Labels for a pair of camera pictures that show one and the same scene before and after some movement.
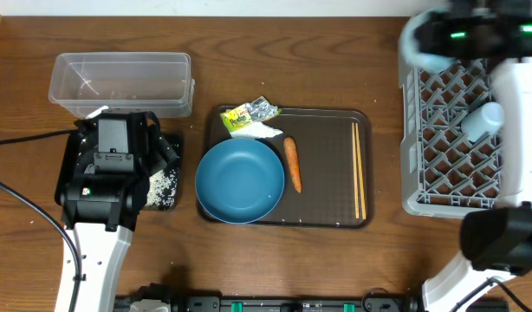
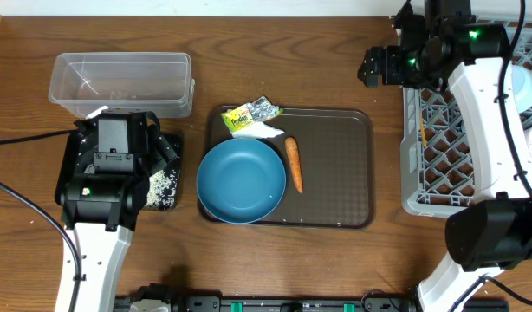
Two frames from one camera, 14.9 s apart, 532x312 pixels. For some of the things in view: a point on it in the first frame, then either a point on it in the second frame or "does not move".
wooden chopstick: (355, 173) → (424, 138)
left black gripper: (160, 157) does not move
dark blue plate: (239, 180) does not move
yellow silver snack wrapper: (255, 111) does not move
